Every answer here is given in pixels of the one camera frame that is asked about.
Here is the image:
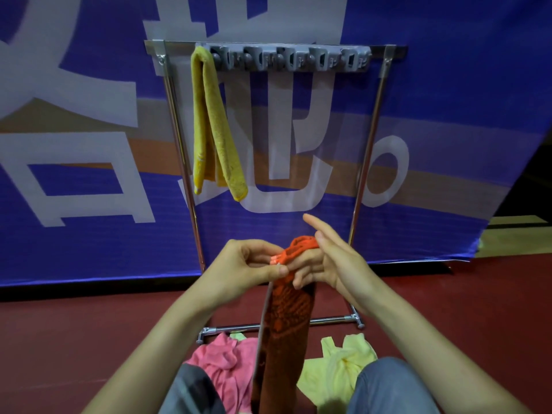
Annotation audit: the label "metal towel rack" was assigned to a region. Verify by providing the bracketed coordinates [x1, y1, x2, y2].
[144, 39, 408, 344]

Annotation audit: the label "yellow patterned towel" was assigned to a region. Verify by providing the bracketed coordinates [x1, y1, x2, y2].
[190, 45, 249, 202]

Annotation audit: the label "grey plastic hook rail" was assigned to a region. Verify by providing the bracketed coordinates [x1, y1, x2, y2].
[196, 43, 373, 73]

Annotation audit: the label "person's left hand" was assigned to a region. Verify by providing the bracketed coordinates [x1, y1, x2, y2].
[189, 239, 290, 311]

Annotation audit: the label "person's left forearm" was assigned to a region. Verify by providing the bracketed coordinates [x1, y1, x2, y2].
[82, 293, 225, 414]

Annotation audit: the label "person's grey trousers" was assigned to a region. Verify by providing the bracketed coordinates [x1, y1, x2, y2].
[158, 356, 440, 414]

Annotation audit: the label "blue printed banner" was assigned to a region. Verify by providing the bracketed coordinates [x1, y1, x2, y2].
[0, 0, 552, 288]

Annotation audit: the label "pale yellow towel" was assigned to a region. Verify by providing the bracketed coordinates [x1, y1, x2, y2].
[296, 332, 378, 408]

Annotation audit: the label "person's right forearm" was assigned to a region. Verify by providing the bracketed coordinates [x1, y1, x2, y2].
[366, 293, 531, 414]

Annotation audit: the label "pink towel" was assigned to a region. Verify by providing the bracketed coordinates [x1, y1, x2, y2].
[184, 332, 259, 414]

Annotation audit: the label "person's right hand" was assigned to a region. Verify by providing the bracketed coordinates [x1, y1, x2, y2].
[286, 213, 385, 315]

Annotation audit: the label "orange brown patterned towel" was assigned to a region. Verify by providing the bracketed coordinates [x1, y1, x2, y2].
[250, 235, 321, 414]

